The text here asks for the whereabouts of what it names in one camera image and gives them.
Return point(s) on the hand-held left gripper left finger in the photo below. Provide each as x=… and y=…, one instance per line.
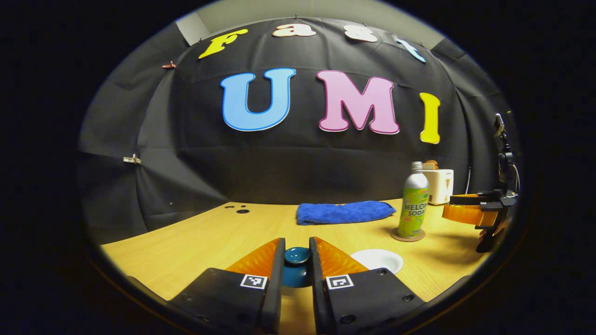
x=275, y=293

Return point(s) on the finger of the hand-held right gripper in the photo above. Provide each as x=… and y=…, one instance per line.
x=470, y=199
x=465, y=215

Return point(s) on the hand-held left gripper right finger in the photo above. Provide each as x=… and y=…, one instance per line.
x=318, y=298

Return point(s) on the dark teal teacup lid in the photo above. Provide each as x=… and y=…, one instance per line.
x=296, y=255

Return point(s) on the green silver water bottle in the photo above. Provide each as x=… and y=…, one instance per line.
x=413, y=209

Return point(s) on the round brown coaster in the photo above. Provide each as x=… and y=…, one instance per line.
x=408, y=238

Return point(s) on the white teacup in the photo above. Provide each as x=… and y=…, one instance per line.
x=379, y=258

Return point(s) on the white toaster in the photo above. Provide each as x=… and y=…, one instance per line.
x=442, y=186

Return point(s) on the black clamp stand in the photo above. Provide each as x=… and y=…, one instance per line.
x=506, y=160

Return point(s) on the toast slice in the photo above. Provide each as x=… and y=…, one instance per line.
x=431, y=164

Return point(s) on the blue towel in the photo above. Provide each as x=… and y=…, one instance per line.
x=344, y=212

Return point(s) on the black backdrop cloth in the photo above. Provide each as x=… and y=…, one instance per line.
x=279, y=163

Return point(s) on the white cloth clip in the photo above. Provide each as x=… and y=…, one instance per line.
x=132, y=159

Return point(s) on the red cloth clip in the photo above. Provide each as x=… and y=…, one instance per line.
x=169, y=65

